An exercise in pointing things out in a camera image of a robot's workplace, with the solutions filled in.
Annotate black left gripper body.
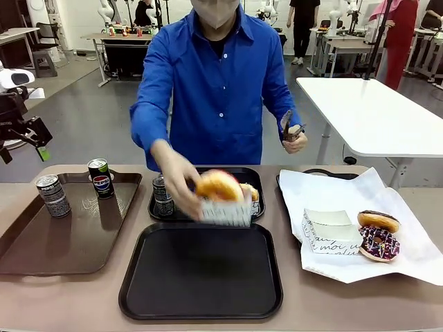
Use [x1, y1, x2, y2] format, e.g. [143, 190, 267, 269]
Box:
[0, 86, 35, 146]

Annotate black patterned soda can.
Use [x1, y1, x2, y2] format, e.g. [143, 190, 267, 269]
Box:
[152, 175, 176, 219]
[35, 174, 72, 219]

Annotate plain glazed donut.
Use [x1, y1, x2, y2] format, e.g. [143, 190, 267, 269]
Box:
[239, 182, 260, 203]
[195, 168, 246, 203]

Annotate black serving tongs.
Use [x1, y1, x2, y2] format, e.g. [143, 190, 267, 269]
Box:
[281, 109, 307, 143]

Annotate person left forearm blue sleeve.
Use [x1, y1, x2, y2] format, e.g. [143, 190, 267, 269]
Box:
[271, 82, 302, 134]

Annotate person right forearm blue sleeve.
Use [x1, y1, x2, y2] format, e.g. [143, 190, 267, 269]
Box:
[129, 102, 174, 172]

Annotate person right hand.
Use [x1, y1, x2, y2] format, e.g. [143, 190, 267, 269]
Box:
[152, 138, 205, 222]

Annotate person left hand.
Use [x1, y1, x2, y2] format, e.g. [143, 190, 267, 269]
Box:
[282, 126, 309, 155]

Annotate grey step stool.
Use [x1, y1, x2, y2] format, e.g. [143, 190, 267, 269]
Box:
[33, 51, 59, 79]

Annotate white background desk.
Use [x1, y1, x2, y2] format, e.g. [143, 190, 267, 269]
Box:
[0, 27, 41, 84]

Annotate black Pepsi can green top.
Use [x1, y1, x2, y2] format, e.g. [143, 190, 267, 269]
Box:
[87, 158, 116, 201]

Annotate black office chair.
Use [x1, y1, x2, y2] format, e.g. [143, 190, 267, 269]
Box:
[34, 22, 62, 53]

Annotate brown plastic tray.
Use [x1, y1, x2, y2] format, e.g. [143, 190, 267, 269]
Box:
[0, 172, 143, 277]

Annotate seated person in black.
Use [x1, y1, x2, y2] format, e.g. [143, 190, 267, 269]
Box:
[134, 0, 156, 28]

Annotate person in blue shirt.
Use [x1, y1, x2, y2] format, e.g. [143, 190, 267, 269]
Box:
[129, 3, 302, 172]

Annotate beige face mask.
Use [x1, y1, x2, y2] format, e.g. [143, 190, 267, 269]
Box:
[191, 0, 242, 29]

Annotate large black plastic tray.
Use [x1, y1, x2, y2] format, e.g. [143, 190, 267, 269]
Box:
[118, 222, 284, 321]

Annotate small black plastic tray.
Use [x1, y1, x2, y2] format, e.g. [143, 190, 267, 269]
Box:
[148, 167, 266, 222]

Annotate bystander in black shirt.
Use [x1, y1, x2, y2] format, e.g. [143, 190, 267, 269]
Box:
[288, 0, 318, 66]

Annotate black tray under paper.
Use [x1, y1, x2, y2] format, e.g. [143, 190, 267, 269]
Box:
[275, 168, 361, 194]

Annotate white wrapping paper sheet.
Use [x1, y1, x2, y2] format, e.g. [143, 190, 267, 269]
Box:
[278, 167, 443, 286]

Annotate grey background table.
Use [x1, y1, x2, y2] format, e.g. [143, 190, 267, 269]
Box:
[309, 29, 385, 79]

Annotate white table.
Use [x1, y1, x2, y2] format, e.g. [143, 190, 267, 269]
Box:
[296, 77, 443, 190]

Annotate chocolate glazed donut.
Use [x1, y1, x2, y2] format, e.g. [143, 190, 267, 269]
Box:
[357, 210, 401, 234]

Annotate black stand pole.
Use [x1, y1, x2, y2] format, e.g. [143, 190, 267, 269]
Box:
[363, 0, 394, 81]

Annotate chocolate sprinkle donut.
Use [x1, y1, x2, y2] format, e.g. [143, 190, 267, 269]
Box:
[359, 224, 401, 263]

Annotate bystander in red clothes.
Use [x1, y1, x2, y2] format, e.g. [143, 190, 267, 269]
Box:
[369, 0, 419, 91]

